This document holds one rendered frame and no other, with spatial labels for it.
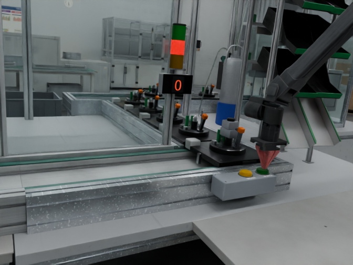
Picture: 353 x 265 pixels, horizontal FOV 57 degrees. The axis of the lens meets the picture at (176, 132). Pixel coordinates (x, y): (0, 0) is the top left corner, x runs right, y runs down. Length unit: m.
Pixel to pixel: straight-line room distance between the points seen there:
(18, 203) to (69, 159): 0.31
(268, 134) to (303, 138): 0.40
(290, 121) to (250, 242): 0.67
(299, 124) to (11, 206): 1.10
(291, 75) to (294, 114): 0.47
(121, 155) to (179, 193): 0.29
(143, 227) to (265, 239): 0.33
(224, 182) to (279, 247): 0.23
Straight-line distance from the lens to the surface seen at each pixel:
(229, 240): 0.91
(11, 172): 1.14
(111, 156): 1.17
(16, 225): 0.92
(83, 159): 1.15
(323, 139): 1.53
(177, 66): 1.20
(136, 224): 0.93
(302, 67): 1.03
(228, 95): 2.18
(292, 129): 1.43
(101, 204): 0.92
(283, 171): 1.26
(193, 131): 1.43
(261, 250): 0.90
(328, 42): 1.02
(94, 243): 0.87
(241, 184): 1.03
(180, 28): 1.21
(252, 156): 1.24
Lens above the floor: 1.33
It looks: 14 degrees down
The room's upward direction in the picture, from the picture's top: 5 degrees clockwise
